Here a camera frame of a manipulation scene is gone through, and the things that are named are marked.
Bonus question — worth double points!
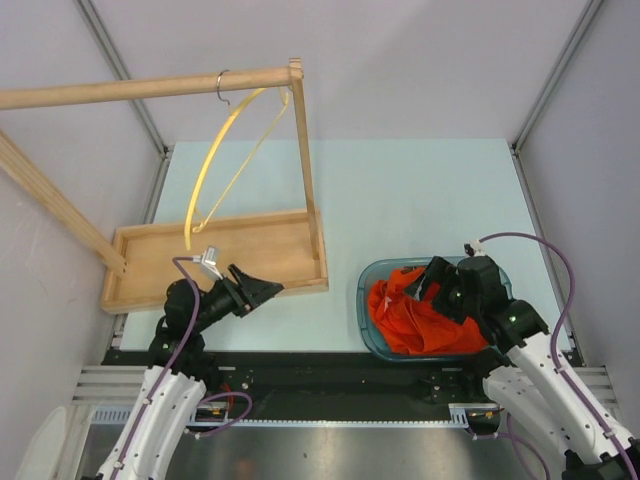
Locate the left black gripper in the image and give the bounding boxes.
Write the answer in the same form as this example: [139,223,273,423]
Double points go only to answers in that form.
[192,263,283,332]

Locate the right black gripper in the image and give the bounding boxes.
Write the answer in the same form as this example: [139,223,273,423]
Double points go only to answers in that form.
[402,256,480,325]

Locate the orange shorts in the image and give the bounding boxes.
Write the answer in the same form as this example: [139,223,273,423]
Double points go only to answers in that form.
[366,266,488,357]

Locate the yellow clothes hanger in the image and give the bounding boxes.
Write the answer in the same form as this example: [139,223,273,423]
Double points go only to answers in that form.
[183,87,293,251]

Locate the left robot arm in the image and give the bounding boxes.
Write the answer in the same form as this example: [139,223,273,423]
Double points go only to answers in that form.
[95,256,284,479]

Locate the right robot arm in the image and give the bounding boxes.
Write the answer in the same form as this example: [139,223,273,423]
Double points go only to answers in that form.
[405,255,639,479]

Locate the wooden clothes rack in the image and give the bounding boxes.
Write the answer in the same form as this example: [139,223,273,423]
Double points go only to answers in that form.
[1,58,328,314]

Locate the teal plastic bin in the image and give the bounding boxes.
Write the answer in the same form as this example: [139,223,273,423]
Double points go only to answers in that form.
[355,256,514,362]

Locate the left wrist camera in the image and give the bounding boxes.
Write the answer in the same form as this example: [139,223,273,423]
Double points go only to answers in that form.
[192,246,223,281]

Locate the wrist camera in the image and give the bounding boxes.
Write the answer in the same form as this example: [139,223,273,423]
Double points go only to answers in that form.
[464,240,487,257]
[192,246,223,281]

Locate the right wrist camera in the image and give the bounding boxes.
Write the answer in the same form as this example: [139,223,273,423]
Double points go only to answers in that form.
[464,240,487,257]

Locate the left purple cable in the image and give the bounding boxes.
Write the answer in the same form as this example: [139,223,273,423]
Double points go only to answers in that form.
[112,255,254,471]

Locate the purple cable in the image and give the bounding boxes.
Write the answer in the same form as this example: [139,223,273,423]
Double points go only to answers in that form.
[112,255,254,471]
[479,231,640,480]

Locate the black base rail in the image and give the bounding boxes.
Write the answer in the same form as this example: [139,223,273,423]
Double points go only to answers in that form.
[102,351,586,421]

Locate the aluminium cable duct rail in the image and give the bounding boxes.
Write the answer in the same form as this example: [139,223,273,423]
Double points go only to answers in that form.
[91,404,503,430]

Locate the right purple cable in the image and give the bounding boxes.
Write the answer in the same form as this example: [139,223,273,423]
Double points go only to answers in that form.
[479,231,640,480]

